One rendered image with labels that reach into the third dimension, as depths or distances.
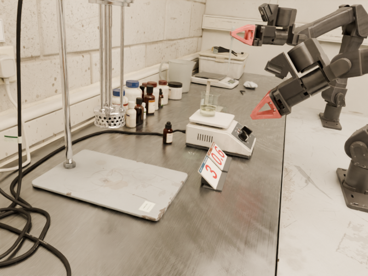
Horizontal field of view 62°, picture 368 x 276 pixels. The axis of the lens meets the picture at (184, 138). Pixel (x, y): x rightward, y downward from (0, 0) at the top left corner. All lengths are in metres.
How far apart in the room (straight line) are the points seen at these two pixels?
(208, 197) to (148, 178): 0.15
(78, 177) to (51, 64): 0.38
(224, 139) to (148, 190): 0.31
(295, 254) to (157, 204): 0.27
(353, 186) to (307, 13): 1.69
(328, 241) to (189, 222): 0.26
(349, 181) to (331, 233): 0.21
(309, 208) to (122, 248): 0.41
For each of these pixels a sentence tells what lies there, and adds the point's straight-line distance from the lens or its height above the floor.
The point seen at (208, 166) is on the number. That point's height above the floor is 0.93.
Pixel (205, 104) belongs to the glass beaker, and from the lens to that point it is 0.91.
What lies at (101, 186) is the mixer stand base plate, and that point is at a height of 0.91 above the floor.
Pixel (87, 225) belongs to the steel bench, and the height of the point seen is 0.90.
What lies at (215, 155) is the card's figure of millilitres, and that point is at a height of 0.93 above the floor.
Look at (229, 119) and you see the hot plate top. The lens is 0.94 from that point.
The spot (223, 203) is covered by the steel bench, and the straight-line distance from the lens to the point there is 0.68.
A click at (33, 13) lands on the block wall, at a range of 0.92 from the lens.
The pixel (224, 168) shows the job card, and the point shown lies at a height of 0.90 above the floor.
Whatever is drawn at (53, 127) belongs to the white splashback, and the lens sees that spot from 0.94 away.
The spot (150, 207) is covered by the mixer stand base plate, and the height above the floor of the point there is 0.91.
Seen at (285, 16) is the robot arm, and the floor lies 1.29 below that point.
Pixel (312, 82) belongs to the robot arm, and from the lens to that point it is 0.81.
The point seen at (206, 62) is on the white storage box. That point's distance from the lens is 2.08.
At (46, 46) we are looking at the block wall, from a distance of 0.96.
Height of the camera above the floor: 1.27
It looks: 22 degrees down
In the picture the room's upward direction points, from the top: 5 degrees clockwise
